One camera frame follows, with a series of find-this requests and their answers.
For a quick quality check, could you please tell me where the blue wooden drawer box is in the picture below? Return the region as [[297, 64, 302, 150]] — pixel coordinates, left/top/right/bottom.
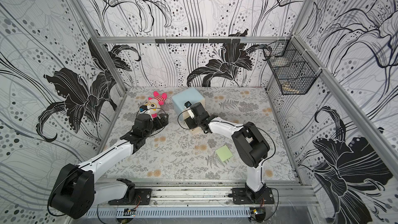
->
[[172, 87, 205, 134]]

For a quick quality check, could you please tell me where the green sticky note pad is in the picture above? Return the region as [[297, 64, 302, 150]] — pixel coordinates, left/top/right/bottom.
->
[[216, 145, 233, 162]]

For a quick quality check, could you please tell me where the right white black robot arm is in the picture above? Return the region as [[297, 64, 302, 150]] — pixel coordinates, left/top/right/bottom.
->
[[184, 101, 270, 202]]

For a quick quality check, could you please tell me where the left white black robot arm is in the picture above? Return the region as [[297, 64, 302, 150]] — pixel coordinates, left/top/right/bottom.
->
[[47, 113, 169, 219]]

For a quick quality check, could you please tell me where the pink white owl plush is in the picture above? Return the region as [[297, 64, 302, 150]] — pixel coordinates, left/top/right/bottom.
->
[[143, 91, 167, 119]]

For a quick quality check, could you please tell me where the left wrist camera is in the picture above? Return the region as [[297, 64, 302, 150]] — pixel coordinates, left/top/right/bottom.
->
[[139, 105, 150, 114]]

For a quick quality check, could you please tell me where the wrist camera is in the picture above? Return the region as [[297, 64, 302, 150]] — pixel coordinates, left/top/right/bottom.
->
[[139, 105, 150, 114], [184, 101, 195, 119]]

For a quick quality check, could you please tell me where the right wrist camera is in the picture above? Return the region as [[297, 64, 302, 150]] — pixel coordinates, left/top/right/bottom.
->
[[184, 101, 195, 119]]

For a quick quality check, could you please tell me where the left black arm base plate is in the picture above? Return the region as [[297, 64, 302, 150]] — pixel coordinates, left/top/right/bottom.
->
[[108, 188, 152, 206]]

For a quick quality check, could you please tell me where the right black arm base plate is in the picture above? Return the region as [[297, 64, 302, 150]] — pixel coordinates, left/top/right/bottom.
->
[[228, 187, 275, 205]]

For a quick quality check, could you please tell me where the white slotted cable duct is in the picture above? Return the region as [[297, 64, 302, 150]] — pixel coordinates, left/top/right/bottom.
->
[[85, 207, 250, 219]]

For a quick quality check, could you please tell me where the black wire basket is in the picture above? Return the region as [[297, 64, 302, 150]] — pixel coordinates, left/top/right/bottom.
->
[[262, 40, 318, 95]]

